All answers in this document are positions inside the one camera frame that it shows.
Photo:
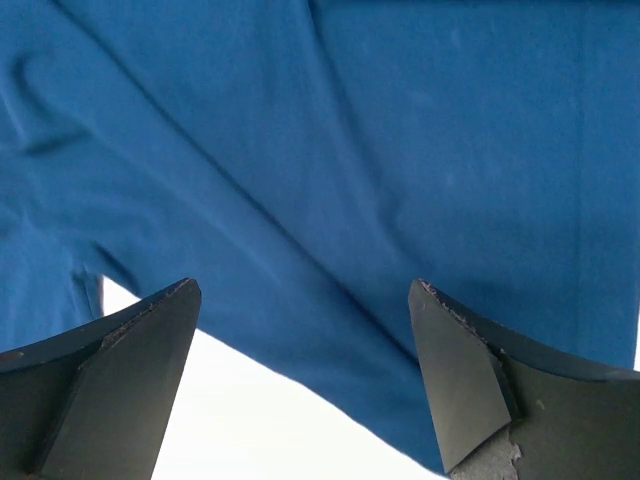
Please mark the blue polo t-shirt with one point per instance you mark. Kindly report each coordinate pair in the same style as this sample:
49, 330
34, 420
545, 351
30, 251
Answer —
305, 161

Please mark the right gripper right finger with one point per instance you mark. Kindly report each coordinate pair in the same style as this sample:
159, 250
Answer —
505, 406

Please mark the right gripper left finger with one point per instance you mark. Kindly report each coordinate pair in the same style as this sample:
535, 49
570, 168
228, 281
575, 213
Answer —
94, 402

